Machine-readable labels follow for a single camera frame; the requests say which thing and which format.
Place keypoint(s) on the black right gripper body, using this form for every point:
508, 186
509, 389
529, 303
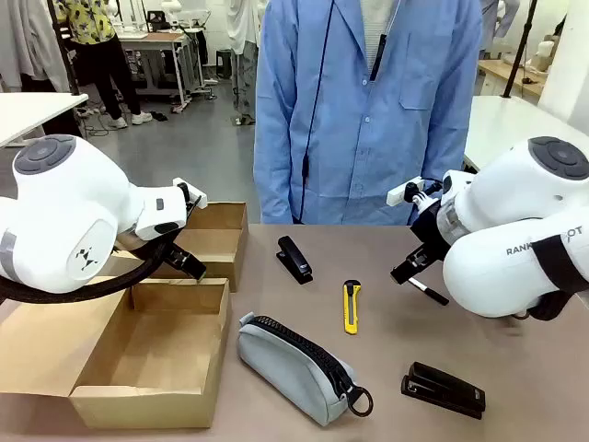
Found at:
430, 225

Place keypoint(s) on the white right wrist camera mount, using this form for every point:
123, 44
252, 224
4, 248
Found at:
402, 192

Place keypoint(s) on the small open cardboard box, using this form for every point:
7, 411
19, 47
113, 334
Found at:
216, 239

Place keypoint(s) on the person in blue lab coat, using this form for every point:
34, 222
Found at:
349, 138

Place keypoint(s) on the white-framed workbench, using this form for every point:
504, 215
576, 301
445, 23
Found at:
161, 46

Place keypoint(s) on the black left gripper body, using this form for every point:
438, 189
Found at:
177, 255

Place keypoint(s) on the wooden desk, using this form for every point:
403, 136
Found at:
511, 76

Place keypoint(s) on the black marker pen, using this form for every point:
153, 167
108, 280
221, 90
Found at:
430, 292

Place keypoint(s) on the dark plastic stool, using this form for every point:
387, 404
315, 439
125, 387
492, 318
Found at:
224, 62

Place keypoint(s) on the yellow utility knife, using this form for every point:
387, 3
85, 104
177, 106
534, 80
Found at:
351, 306

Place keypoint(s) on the black clip-on microphone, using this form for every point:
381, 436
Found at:
377, 57

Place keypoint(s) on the grey zippered pencil case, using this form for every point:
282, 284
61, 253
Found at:
294, 364

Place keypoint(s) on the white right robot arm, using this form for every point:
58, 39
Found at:
515, 230

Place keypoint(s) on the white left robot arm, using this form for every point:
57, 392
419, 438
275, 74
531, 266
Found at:
60, 207

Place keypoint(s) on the person in yellow patterned shirt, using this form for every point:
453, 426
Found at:
103, 50

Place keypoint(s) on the white side table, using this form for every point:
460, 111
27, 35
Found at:
511, 124
32, 115

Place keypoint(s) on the black tripod stand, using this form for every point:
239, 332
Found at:
520, 50

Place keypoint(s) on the large open cardboard box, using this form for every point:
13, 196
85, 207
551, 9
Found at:
138, 345

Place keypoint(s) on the small black stapler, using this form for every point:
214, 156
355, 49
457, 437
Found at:
294, 260

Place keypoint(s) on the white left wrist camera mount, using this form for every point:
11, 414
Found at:
195, 193

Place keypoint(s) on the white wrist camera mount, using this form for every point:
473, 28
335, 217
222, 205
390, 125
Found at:
195, 193
402, 192

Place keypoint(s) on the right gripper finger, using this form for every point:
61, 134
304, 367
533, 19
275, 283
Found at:
409, 276
409, 264

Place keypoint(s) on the large black stapler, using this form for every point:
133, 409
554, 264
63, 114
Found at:
444, 389

